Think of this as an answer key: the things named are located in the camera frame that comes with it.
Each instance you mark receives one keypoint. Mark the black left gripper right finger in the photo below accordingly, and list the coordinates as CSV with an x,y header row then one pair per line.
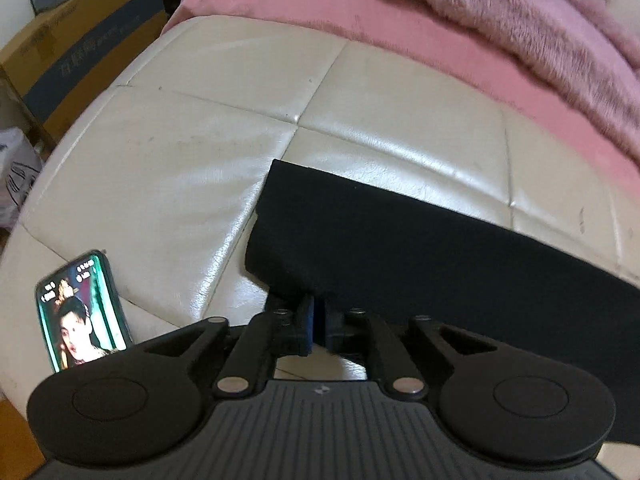
x,y
344,330

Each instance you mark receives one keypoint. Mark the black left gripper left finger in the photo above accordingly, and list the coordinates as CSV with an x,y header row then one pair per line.
x,y
292,324

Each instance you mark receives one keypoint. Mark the black pants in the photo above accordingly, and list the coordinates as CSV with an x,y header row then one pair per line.
x,y
357,246

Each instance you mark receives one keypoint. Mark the smartphone with lit screen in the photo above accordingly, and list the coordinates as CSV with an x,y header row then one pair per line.
x,y
79,312

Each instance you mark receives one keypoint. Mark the white plastic bag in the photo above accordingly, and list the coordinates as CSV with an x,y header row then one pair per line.
x,y
20,167

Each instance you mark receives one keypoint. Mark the pink bed sheet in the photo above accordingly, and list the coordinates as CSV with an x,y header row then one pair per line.
x,y
410,28

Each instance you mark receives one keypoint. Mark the brown cardboard box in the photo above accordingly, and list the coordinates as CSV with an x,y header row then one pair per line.
x,y
64,58

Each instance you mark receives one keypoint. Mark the fluffy mauve blanket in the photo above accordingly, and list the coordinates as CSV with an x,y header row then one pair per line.
x,y
574,46

